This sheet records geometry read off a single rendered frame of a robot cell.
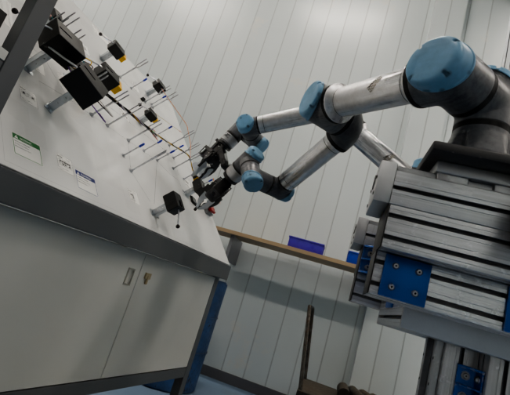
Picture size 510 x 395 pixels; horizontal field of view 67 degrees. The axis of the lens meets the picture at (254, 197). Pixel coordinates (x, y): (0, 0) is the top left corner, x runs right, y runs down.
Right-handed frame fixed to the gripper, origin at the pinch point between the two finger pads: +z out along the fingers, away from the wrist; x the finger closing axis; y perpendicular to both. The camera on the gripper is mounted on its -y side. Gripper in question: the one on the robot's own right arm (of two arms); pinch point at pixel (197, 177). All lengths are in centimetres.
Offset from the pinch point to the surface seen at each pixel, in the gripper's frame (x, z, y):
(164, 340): -10, 54, -41
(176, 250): 14.8, 25.3, -35.0
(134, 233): 39, 28, -40
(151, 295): 11, 42, -38
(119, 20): -70, -90, 369
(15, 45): 94, 12, -42
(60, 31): 84, 2, -21
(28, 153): 77, 27, -40
